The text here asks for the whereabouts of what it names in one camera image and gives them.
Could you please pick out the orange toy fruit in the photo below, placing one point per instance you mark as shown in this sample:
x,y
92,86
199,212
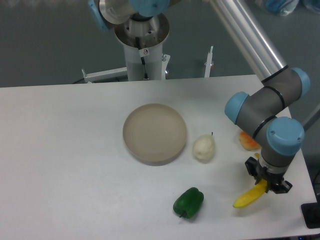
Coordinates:
x,y
247,142

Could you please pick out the black device at edge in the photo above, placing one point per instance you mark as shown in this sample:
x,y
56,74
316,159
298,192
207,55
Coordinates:
x,y
311,215

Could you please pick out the white metal bracket right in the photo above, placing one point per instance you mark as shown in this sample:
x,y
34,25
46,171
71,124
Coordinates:
x,y
209,63

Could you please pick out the white metal bracket left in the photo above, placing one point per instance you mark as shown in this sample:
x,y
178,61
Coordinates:
x,y
104,75

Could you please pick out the yellow toy banana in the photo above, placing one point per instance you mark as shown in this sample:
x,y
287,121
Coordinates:
x,y
251,195

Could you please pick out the white toy pear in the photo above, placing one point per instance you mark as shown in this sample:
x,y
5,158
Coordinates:
x,y
204,148

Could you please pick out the beige round plate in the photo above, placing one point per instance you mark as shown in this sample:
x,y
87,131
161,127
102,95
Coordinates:
x,y
155,134

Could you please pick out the green toy bell pepper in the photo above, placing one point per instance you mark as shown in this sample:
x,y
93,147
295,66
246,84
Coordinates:
x,y
189,203

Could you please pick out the white metal bracket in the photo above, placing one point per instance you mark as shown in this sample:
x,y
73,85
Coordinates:
x,y
104,75
209,63

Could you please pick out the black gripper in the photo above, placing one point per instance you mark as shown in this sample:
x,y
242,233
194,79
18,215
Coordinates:
x,y
274,175

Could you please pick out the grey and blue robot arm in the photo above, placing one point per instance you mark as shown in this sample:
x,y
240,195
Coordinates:
x,y
257,114

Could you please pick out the blue plastic bag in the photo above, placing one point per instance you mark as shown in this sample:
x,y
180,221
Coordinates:
x,y
286,7

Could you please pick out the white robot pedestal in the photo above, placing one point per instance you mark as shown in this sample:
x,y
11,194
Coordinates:
x,y
142,39

